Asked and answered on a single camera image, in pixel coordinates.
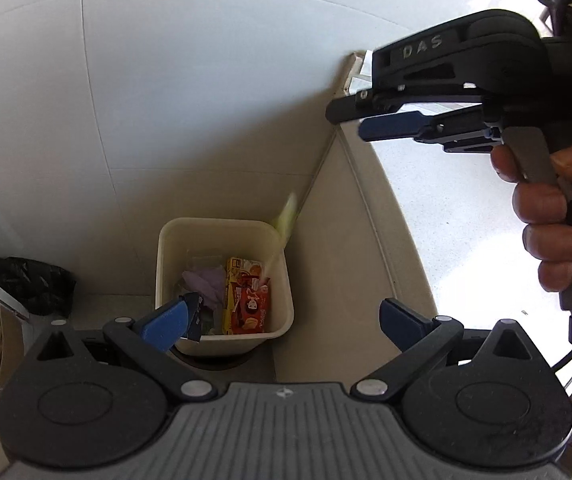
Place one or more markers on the yellow-green falling wrapper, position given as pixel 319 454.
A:
pixel 283 225

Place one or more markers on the yellow food box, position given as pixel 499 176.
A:
pixel 243 267

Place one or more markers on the navy blue packet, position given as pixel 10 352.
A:
pixel 195 317

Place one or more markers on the red snack packet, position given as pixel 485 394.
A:
pixel 251 310

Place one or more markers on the person's right hand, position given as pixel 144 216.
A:
pixel 545 205

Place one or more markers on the dark round stand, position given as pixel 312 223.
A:
pixel 216 362

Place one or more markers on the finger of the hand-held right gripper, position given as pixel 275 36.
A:
pixel 390 126
pixel 350 107

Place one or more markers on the purple plastic bag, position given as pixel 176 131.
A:
pixel 206 282

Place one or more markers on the black garbage bag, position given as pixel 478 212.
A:
pixel 31 285

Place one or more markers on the white trash bin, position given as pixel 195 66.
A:
pixel 176 250

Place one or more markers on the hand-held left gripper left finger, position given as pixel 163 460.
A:
pixel 166 322

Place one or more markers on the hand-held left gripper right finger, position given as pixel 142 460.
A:
pixel 400 322

